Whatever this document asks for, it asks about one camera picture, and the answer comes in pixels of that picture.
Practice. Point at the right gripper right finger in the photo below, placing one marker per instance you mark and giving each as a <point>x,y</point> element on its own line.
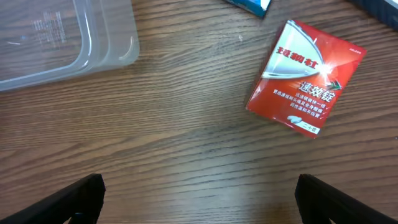
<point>320,203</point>

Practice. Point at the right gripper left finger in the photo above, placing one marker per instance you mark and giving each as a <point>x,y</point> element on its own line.
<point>80,202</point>

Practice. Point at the blue yellow VapoDrops box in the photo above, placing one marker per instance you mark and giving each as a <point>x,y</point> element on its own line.
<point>257,7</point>

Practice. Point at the white blue medicine box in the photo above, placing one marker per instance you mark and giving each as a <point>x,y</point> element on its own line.
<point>383,10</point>

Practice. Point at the clear plastic container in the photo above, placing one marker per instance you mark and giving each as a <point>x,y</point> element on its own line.
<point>49,40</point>

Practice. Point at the red medicine box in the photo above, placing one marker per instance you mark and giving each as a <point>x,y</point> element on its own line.
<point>304,75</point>

